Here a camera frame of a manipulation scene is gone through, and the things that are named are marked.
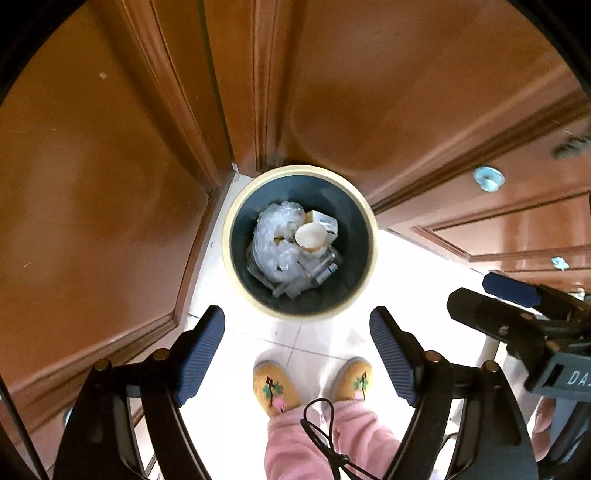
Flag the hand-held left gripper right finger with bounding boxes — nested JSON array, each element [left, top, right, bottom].
[[369, 305, 541, 480]]

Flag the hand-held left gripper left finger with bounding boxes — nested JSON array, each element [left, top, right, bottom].
[[53, 305, 227, 480]]

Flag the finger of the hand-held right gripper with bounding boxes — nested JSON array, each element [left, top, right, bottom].
[[482, 271, 591, 319], [447, 287, 578, 365]]

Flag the clear plastic bag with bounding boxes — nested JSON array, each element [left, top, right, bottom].
[[295, 251, 345, 296], [252, 200, 308, 296]]

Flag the round cream-rimmed trash bin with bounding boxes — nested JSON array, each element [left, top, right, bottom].
[[222, 165, 379, 321]]

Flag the paper cup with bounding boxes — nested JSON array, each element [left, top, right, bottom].
[[294, 222, 329, 254]]

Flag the cream carton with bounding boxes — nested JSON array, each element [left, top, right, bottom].
[[305, 210, 340, 243]]

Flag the person's right hand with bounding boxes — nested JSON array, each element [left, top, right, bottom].
[[530, 396, 557, 462]]

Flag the yellow knitted slipper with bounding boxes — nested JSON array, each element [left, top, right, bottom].
[[330, 356, 374, 402], [252, 361, 302, 418]]

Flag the pink fleece pants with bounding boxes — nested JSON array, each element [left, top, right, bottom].
[[264, 399, 402, 480]]

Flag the black cable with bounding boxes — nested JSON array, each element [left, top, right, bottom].
[[300, 398, 384, 480]]

